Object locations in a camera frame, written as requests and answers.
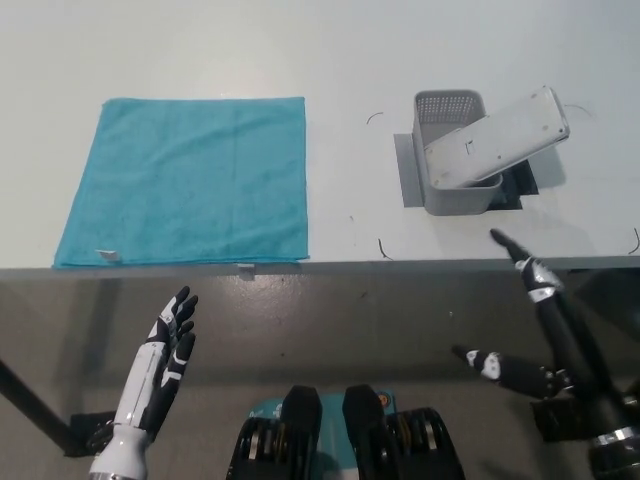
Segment black table leg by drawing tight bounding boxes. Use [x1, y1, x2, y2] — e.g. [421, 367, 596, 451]
[0, 356, 74, 454]

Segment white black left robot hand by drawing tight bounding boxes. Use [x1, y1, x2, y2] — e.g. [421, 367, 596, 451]
[110, 285, 201, 442]

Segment black robot legs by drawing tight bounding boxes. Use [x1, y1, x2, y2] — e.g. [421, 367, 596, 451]
[224, 383, 467, 480]

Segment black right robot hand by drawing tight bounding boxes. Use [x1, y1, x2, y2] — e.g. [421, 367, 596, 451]
[451, 228, 640, 442]

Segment grey perforated plastic basket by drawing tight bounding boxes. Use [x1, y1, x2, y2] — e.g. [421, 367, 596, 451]
[412, 89, 504, 217]

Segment teal microfibre cloth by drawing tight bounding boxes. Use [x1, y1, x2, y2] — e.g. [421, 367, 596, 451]
[51, 95, 312, 271]

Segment black table foot plate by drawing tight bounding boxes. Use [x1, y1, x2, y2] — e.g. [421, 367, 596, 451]
[63, 410, 117, 458]

